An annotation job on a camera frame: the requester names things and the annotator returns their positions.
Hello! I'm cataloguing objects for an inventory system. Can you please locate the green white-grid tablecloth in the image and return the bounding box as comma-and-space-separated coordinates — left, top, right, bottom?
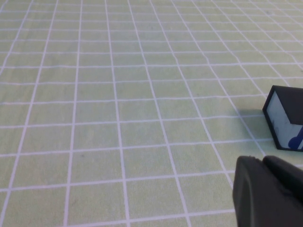
0, 0, 303, 227

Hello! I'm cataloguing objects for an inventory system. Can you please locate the black printed glasses case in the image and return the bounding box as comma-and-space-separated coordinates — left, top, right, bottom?
262, 85, 303, 151

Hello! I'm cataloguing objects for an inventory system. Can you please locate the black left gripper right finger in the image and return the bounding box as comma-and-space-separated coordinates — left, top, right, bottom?
262, 155, 303, 204

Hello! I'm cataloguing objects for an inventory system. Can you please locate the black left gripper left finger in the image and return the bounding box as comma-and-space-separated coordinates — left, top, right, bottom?
232, 155, 303, 227

